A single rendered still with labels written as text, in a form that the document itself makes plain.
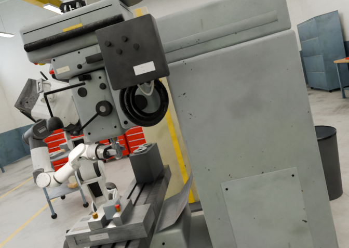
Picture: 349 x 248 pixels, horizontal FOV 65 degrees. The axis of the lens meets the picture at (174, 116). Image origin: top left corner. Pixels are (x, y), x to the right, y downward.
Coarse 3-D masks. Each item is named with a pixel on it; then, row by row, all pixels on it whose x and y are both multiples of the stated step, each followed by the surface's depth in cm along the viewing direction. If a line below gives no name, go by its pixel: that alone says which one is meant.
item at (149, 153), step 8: (144, 144) 184; (152, 144) 183; (136, 152) 168; (144, 152) 167; (152, 152) 174; (136, 160) 168; (144, 160) 166; (152, 160) 172; (160, 160) 185; (136, 168) 169; (144, 168) 167; (152, 168) 169; (160, 168) 182; (136, 176) 170; (144, 176) 168; (152, 176) 167
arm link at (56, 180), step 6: (60, 168) 149; (66, 168) 147; (72, 168) 147; (54, 174) 149; (60, 174) 147; (66, 174) 148; (54, 180) 147; (60, 180) 148; (48, 186) 147; (54, 186) 148
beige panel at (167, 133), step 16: (160, 80) 301; (144, 128) 313; (160, 128) 311; (176, 128) 309; (160, 144) 314; (176, 144) 312; (176, 160) 315; (176, 176) 319; (176, 192) 322; (192, 192) 320; (192, 208) 309
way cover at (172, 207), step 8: (192, 176) 121; (184, 192) 140; (168, 200) 152; (176, 200) 146; (184, 200) 129; (168, 208) 142; (176, 208) 137; (160, 216) 138; (168, 216) 133; (176, 216) 127; (160, 224) 130; (168, 224) 125
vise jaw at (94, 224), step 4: (100, 208) 121; (100, 212) 117; (100, 216) 113; (104, 216) 114; (92, 220) 111; (96, 220) 111; (100, 220) 110; (104, 220) 113; (108, 220) 116; (88, 224) 111; (92, 224) 111; (96, 224) 111; (100, 224) 111; (104, 224) 113; (92, 228) 112; (96, 228) 111; (100, 228) 111
